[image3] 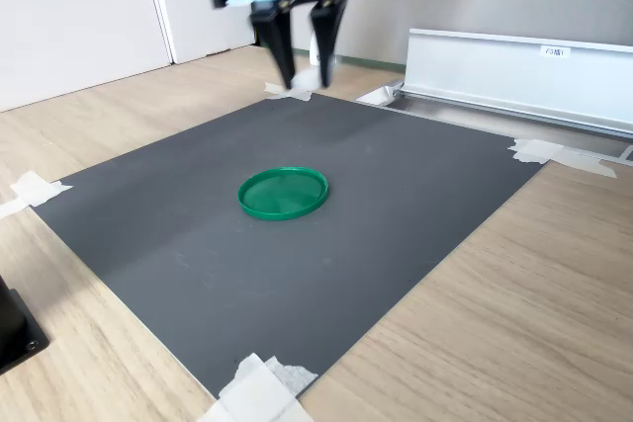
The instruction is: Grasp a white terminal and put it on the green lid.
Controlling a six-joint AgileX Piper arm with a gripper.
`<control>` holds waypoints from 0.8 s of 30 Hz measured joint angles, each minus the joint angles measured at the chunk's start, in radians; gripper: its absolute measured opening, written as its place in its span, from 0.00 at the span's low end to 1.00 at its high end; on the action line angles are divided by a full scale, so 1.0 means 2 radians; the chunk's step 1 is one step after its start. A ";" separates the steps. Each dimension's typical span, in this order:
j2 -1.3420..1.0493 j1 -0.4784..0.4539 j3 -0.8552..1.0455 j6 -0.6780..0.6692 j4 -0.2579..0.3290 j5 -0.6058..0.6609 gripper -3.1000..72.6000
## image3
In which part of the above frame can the dark grey mat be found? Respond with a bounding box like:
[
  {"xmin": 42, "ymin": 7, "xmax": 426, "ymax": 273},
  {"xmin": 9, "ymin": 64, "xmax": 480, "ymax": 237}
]
[{"xmin": 33, "ymin": 92, "xmax": 548, "ymax": 400}]

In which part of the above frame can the white panel board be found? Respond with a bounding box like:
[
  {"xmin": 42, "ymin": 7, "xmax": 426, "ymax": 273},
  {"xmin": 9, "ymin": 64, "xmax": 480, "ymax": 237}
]
[{"xmin": 0, "ymin": 0, "xmax": 259, "ymax": 114}]

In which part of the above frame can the silver cable duct box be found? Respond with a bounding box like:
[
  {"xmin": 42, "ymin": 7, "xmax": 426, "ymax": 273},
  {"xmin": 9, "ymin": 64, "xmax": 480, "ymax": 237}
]
[{"xmin": 355, "ymin": 27, "xmax": 633, "ymax": 167}]

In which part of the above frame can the round green lid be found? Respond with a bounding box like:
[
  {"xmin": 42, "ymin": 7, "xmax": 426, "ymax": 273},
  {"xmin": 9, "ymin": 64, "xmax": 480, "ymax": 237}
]
[{"xmin": 236, "ymin": 166, "xmax": 331, "ymax": 222}]

